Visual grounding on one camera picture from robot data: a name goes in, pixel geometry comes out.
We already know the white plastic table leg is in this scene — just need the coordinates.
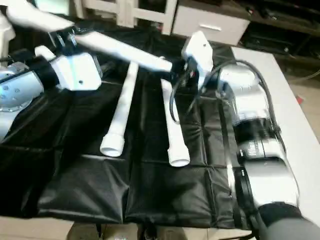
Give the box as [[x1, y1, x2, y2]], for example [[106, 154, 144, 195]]
[[99, 62, 140, 158], [0, 0, 174, 74], [160, 78, 191, 168], [0, 10, 16, 57]]

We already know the black table mat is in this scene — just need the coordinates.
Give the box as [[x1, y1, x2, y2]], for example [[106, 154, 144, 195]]
[[0, 20, 261, 230]]

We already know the white drawer unit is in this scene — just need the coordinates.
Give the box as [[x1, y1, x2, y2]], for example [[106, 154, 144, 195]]
[[172, 4, 251, 47]]

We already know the white glass door cabinet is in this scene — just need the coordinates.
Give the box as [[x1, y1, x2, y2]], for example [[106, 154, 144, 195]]
[[75, 0, 179, 37]]

